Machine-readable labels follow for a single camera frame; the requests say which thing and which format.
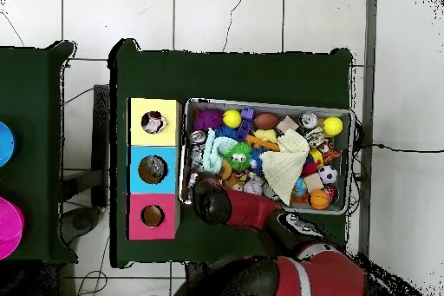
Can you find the purple spiky ball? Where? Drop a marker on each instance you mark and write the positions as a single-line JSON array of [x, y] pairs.
[[208, 119]]

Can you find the small soccer ball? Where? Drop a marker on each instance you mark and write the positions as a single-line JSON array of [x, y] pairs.
[[328, 174]]

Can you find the light teal cloth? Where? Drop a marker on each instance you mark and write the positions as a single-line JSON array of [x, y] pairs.
[[215, 150]]

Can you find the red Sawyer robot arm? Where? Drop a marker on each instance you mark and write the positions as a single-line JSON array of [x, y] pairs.
[[249, 209]]

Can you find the colourful patterned cloth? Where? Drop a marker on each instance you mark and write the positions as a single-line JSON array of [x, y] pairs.
[[154, 122]]

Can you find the wooden box with three holes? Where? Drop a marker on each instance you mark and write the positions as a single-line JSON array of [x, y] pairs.
[[163, 185]]

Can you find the grey stand base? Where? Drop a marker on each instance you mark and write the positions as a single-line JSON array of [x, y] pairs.
[[81, 221]]

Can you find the cream knitted cloth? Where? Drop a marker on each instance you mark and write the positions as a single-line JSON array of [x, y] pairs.
[[284, 167]]

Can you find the blue round bowl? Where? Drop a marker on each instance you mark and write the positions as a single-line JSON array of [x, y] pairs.
[[5, 145]]

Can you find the green spiky puffer ball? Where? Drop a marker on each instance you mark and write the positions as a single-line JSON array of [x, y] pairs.
[[237, 157]]

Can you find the magenta round bowl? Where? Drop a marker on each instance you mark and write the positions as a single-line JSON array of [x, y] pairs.
[[8, 226]]

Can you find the blue puffer ball with eyes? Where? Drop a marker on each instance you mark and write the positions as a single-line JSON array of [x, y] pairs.
[[256, 167]]

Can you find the plain wooden cube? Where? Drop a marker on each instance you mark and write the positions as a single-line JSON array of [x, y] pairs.
[[288, 124]]

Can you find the white baseball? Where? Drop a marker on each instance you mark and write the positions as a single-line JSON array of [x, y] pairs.
[[253, 187]]

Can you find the yellow ball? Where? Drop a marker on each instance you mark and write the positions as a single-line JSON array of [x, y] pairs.
[[232, 118], [332, 126]]

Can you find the orange toy basketball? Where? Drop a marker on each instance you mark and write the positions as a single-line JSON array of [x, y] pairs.
[[319, 199]]

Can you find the dark green table cloth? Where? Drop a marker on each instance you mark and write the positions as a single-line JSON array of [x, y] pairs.
[[242, 77], [34, 101]]

